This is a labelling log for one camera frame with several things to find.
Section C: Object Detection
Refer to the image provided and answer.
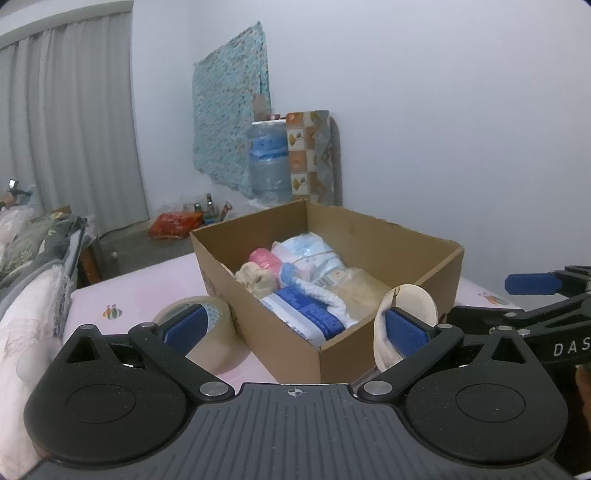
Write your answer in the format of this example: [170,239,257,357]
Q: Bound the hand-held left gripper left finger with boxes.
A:
[46,307,234,402]

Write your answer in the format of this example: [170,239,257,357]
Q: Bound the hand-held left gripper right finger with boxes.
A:
[355,308,546,402]

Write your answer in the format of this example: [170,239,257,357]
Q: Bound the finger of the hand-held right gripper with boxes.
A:
[447,293,591,368]
[505,265,591,296]

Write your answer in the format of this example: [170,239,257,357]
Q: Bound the round beige powder puff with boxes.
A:
[373,284,439,372]

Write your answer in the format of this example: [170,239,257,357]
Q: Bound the zip bag of beige pads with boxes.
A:
[323,268,393,324]

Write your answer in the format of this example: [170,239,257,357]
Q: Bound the cream cotton gloves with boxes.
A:
[235,262,279,300]

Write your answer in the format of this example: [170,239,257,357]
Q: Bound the white blue knitted cloth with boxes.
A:
[279,263,358,328]

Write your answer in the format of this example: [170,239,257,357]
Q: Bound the blue white wet wipes pack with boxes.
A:
[261,286,347,347]

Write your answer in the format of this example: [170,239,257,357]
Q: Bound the pink plastic packet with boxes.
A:
[248,248,282,271]

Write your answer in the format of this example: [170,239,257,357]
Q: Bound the cardboard box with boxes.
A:
[189,198,465,385]

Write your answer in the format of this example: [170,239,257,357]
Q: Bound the light blue face mask pack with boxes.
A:
[272,235,347,282]

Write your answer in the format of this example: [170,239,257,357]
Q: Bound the clear packing tape roll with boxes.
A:
[152,295,238,374]

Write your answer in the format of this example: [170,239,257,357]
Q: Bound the orange plastic bag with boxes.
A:
[148,212,204,241]

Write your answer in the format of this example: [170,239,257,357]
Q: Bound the white water dispenser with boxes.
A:
[245,198,301,214]

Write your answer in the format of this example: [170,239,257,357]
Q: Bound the white lace quilt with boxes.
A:
[0,265,72,467]

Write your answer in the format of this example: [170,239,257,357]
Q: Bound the grey quilt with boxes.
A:
[0,215,88,301]

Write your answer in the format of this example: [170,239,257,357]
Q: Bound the blue water jug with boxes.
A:
[246,121,291,206]

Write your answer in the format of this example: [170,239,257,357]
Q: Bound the clear plastic bag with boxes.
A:
[0,205,33,259]

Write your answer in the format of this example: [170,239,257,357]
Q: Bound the flower patterned folded cloth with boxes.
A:
[284,110,343,206]

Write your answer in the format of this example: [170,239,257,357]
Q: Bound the white curtain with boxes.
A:
[0,0,151,234]

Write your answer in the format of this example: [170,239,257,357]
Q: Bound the brown wooden bed frame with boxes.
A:
[76,235,106,288]

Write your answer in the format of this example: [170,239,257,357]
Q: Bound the blue patterned wall cloth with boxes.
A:
[191,21,273,192]

